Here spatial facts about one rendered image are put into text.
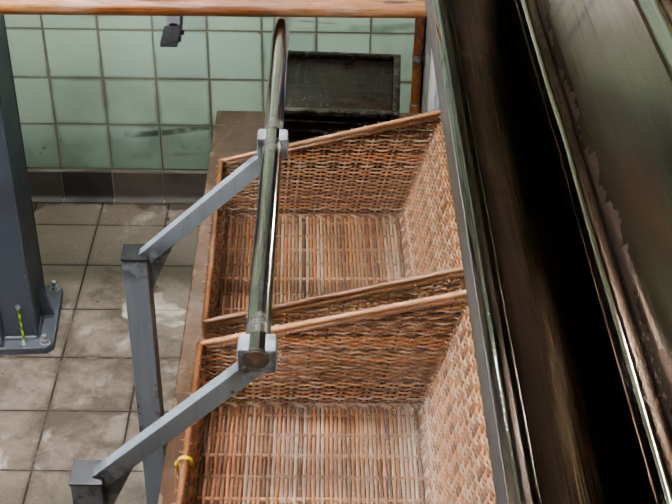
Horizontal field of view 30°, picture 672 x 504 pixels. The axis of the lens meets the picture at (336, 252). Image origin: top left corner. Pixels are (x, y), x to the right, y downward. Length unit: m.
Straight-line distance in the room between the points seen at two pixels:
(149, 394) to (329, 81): 0.98
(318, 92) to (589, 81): 1.52
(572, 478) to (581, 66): 0.53
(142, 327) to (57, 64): 1.73
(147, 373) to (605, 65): 1.10
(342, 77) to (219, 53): 0.81
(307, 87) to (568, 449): 1.89
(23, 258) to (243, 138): 0.63
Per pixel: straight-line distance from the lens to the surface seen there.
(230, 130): 3.06
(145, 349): 2.11
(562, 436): 1.04
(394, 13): 2.19
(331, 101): 2.77
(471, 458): 1.92
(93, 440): 3.07
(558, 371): 1.10
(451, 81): 1.46
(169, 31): 2.29
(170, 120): 3.73
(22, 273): 3.23
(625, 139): 1.21
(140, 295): 2.04
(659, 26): 0.94
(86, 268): 3.61
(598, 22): 1.38
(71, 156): 3.84
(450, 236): 2.31
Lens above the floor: 2.12
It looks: 36 degrees down
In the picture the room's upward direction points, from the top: 1 degrees clockwise
